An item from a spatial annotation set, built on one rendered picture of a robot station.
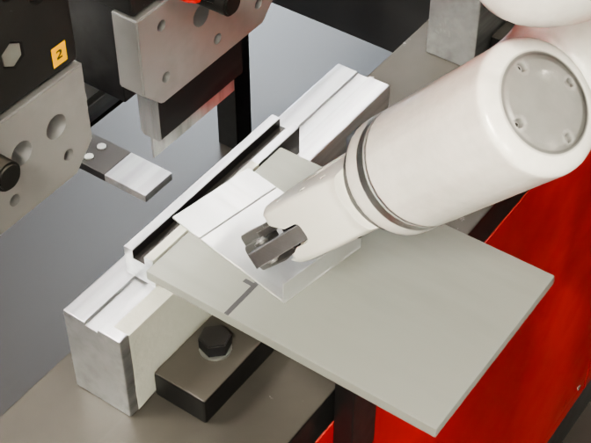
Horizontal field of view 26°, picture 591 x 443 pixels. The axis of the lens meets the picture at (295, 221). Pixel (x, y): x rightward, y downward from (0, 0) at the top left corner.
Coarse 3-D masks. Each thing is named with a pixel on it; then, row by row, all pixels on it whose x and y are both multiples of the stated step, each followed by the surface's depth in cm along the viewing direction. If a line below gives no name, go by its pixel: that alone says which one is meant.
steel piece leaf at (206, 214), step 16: (240, 176) 107; (256, 176) 107; (224, 192) 106; (240, 192) 106; (256, 192) 106; (192, 208) 104; (208, 208) 104; (224, 208) 104; (240, 208) 104; (192, 224) 103; (208, 224) 103
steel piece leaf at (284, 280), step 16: (272, 192) 106; (256, 208) 104; (224, 224) 103; (240, 224) 103; (256, 224) 103; (208, 240) 102; (224, 240) 102; (240, 240) 102; (224, 256) 101; (240, 256) 101; (320, 256) 98; (336, 256) 99; (256, 272) 99; (272, 272) 99; (288, 272) 99; (304, 272) 97; (320, 272) 99; (272, 288) 98; (288, 288) 97
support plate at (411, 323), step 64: (192, 256) 101; (384, 256) 101; (448, 256) 101; (512, 256) 101; (256, 320) 96; (320, 320) 96; (384, 320) 96; (448, 320) 96; (512, 320) 96; (384, 384) 92; (448, 384) 92
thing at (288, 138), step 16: (256, 128) 112; (272, 128) 113; (288, 128) 112; (240, 144) 110; (256, 144) 111; (272, 144) 110; (288, 144) 112; (224, 160) 109; (240, 160) 110; (256, 160) 109; (208, 176) 108; (224, 176) 109; (192, 192) 106; (208, 192) 107; (176, 208) 105; (160, 224) 103; (176, 224) 105; (144, 240) 102; (160, 240) 103; (128, 256) 102; (144, 256) 102; (144, 272) 102
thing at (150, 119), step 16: (240, 48) 99; (224, 64) 98; (240, 64) 100; (192, 80) 95; (208, 80) 97; (224, 80) 99; (176, 96) 94; (192, 96) 96; (208, 96) 98; (224, 96) 102; (144, 112) 94; (160, 112) 93; (176, 112) 95; (192, 112) 97; (144, 128) 96; (160, 128) 94; (176, 128) 98; (160, 144) 97
